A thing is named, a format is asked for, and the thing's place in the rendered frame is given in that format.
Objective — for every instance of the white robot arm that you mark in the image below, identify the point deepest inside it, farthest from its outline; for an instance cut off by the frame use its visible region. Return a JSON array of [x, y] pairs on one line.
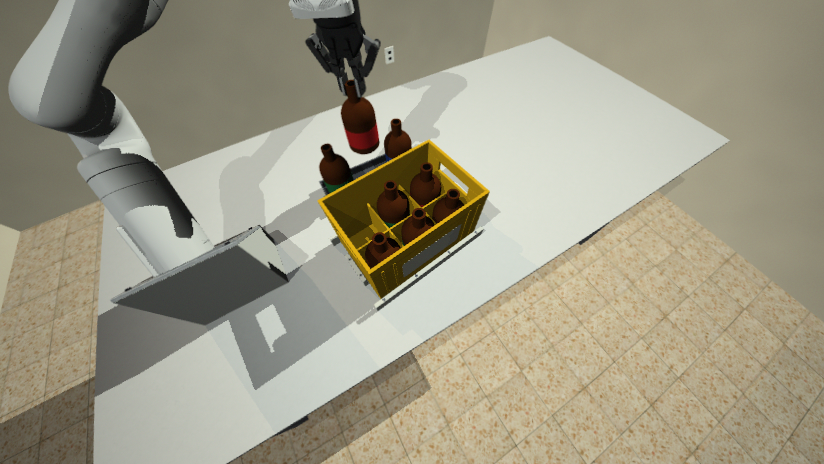
[[57, 84]]

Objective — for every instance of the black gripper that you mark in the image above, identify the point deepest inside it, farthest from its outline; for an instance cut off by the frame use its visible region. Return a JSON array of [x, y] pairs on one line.
[[344, 43]]

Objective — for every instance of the brown bottle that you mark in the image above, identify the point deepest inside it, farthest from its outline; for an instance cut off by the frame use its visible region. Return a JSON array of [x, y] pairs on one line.
[[392, 204], [425, 186], [380, 248], [334, 169], [415, 225], [396, 142], [447, 205], [359, 120]]

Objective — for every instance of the yellow crate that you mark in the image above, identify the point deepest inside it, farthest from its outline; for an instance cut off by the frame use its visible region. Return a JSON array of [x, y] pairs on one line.
[[356, 218]]

